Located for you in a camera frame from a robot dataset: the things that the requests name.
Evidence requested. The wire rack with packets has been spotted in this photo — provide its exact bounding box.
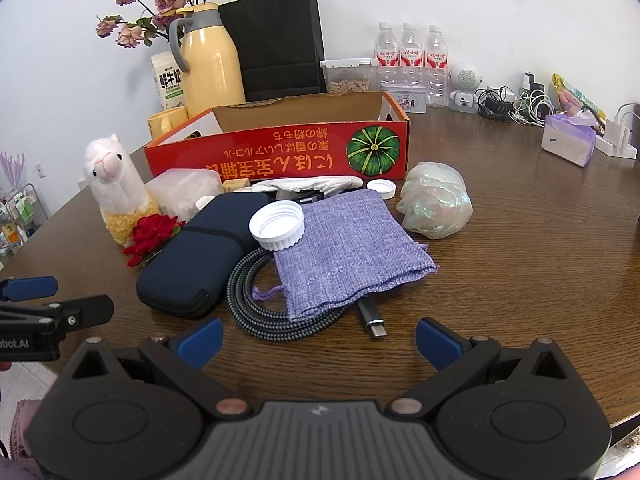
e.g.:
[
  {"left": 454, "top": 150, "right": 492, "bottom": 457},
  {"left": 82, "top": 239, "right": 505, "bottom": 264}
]
[{"left": 0, "top": 182, "right": 51, "bottom": 256}]

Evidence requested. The navy zip case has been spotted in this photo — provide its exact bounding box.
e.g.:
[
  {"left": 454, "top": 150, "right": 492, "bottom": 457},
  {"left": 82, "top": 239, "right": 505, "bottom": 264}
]
[{"left": 136, "top": 193, "right": 273, "bottom": 320}]

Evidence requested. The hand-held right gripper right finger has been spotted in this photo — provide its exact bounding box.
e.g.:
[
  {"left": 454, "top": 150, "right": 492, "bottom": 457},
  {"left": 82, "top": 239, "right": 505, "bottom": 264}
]
[{"left": 387, "top": 317, "right": 573, "bottom": 418}]

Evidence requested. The yellow thermos jug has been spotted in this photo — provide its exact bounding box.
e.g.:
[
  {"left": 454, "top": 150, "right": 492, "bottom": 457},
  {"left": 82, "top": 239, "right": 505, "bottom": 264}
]
[{"left": 168, "top": 2, "right": 247, "bottom": 117}]

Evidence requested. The black cable tangle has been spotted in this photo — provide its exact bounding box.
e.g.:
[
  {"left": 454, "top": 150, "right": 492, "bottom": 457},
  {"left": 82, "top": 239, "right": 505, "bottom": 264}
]
[{"left": 475, "top": 86, "right": 516, "bottom": 122}]

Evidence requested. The white cable tangle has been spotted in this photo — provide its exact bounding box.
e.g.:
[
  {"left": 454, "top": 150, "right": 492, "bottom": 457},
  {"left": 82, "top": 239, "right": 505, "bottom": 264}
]
[{"left": 510, "top": 89, "right": 556, "bottom": 126}]

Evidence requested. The white charger plug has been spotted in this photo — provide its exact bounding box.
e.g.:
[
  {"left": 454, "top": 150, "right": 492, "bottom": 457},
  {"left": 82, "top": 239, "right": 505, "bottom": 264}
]
[{"left": 604, "top": 119, "right": 633, "bottom": 147}]

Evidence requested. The small black device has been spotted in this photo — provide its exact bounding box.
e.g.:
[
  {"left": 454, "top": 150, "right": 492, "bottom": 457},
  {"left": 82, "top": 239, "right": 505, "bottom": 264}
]
[{"left": 272, "top": 189, "right": 331, "bottom": 206}]

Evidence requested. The yellow mug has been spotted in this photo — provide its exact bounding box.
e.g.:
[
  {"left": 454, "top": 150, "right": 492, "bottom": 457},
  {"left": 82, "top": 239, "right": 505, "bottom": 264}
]
[{"left": 147, "top": 106, "right": 190, "bottom": 141}]

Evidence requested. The black labelled gadget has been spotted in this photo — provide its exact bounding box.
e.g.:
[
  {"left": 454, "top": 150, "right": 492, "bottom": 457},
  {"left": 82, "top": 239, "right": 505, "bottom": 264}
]
[{"left": 520, "top": 71, "right": 546, "bottom": 96}]

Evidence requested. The printed tin box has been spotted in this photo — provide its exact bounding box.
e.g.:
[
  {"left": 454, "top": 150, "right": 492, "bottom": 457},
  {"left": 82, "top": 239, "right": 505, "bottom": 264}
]
[{"left": 384, "top": 85, "right": 428, "bottom": 115}]

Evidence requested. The purple knit pouch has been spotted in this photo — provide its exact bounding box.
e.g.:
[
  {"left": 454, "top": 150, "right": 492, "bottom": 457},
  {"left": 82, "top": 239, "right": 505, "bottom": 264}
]
[{"left": 252, "top": 188, "right": 441, "bottom": 322}]

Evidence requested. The white robot speaker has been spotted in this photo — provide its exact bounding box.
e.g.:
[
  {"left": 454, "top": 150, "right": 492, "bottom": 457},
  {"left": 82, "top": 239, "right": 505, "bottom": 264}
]
[{"left": 448, "top": 61, "right": 483, "bottom": 112}]

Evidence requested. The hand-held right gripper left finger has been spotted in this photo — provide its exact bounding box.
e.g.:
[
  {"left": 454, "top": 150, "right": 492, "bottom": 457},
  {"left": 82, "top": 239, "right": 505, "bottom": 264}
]
[{"left": 70, "top": 317, "right": 253, "bottom": 418}]

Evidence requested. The purple grass wall decal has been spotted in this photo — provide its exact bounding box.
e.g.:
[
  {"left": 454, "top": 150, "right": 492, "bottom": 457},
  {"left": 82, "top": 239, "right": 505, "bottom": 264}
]
[{"left": 0, "top": 150, "right": 28, "bottom": 188}]

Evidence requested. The white power strip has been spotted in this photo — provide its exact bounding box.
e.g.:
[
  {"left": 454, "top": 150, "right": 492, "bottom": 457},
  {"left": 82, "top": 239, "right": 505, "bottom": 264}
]
[{"left": 593, "top": 132, "right": 640, "bottom": 161}]

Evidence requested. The translucent plastic box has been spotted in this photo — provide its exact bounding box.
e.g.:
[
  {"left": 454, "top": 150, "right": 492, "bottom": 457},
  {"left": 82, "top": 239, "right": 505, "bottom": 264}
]
[{"left": 145, "top": 169, "right": 224, "bottom": 223}]

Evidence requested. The iridescent plastic bag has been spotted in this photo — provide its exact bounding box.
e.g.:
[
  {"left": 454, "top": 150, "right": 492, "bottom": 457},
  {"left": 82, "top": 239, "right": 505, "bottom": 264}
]
[{"left": 396, "top": 161, "right": 473, "bottom": 240}]

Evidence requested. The white milk carton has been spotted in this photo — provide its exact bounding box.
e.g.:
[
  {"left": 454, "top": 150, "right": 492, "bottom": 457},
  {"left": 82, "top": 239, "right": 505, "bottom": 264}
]
[{"left": 151, "top": 51, "right": 188, "bottom": 111}]

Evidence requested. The white alpaca plush toy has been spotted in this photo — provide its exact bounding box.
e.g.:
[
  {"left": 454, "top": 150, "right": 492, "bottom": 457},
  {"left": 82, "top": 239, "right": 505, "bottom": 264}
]
[{"left": 83, "top": 133, "right": 162, "bottom": 247}]

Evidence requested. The white fluffy cloth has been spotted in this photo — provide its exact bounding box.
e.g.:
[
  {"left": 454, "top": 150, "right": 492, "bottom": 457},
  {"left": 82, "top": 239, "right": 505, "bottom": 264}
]
[{"left": 232, "top": 175, "right": 364, "bottom": 198}]

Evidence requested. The red fabric rose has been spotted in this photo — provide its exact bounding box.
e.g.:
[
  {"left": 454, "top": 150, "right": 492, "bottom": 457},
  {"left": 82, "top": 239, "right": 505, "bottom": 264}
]
[{"left": 122, "top": 213, "right": 185, "bottom": 268}]

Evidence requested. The yellow green snack packet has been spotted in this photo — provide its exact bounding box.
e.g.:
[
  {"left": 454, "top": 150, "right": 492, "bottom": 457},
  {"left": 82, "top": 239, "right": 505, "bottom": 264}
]
[{"left": 551, "top": 72, "right": 608, "bottom": 121}]

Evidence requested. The clear water bottle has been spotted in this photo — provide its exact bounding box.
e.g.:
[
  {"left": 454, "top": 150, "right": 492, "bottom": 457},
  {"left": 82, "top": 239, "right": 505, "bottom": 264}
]
[
  {"left": 398, "top": 22, "right": 425, "bottom": 88},
  {"left": 375, "top": 22, "right": 401, "bottom": 93},
  {"left": 424, "top": 24, "right": 449, "bottom": 107}
]

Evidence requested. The white ribbed jar lid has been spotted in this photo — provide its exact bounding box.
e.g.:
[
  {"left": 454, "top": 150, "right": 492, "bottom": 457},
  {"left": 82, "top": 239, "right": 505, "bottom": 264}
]
[{"left": 248, "top": 200, "right": 306, "bottom": 252}]

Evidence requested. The purple tissue pack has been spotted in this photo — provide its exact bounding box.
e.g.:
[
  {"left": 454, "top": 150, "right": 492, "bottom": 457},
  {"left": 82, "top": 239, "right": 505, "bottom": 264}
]
[{"left": 541, "top": 110, "right": 601, "bottom": 167}]

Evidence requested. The red cardboard box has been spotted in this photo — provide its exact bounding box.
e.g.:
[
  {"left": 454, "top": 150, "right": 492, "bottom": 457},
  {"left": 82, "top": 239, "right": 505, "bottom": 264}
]
[{"left": 144, "top": 91, "right": 412, "bottom": 183}]

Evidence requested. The clear food container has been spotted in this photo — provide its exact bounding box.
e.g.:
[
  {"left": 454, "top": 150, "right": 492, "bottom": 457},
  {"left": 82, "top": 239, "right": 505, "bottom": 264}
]
[{"left": 320, "top": 57, "right": 379, "bottom": 96}]

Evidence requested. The grey braided cable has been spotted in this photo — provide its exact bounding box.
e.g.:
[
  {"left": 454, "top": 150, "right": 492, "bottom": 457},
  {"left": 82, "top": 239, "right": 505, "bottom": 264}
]
[{"left": 226, "top": 247, "right": 387, "bottom": 345}]

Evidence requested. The dried pink flower bouquet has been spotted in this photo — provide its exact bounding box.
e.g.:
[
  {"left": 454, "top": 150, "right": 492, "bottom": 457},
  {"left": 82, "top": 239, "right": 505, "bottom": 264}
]
[{"left": 96, "top": 0, "right": 211, "bottom": 48}]

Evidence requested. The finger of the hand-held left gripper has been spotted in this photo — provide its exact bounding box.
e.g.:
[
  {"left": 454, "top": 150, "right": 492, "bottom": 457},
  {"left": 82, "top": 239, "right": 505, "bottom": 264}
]
[
  {"left": 0, "top": 275, "right": 58, "bottom": 302},
  {"left": 0, "top": 294, "right": 115, "bottom": 333}
]

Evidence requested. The black paper bag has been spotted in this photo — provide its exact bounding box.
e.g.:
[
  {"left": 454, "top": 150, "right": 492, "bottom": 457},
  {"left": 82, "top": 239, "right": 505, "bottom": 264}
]
[{"left": 218, "top": 0, "right": 327, "bottom": 102}]

